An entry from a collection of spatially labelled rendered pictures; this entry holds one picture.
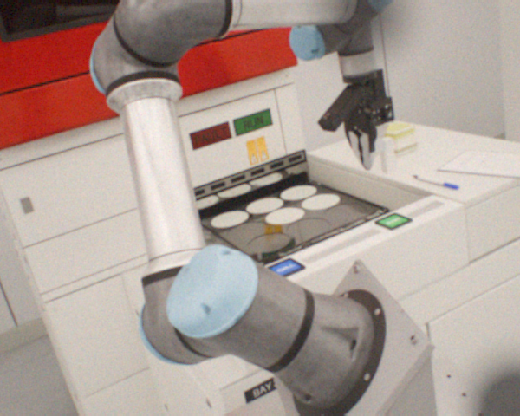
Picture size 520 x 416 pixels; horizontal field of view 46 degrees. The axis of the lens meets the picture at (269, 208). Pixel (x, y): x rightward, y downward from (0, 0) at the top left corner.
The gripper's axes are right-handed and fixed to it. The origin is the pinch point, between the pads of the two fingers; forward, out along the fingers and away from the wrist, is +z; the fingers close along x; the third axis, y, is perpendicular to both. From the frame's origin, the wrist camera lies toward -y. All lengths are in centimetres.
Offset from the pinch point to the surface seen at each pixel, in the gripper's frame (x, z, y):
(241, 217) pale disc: 34.1, 14.5, -15.3
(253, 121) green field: 44.9, -5.5, 0.4
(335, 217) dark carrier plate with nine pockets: 11.7, 14.8, -1.6
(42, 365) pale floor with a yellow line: 171, 103, -64
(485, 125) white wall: 175, 87, 252
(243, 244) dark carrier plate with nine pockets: 18.8, 14.4, -24.1
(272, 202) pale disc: 35.0, 14.6, -4.7
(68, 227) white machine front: 50, 5, -55
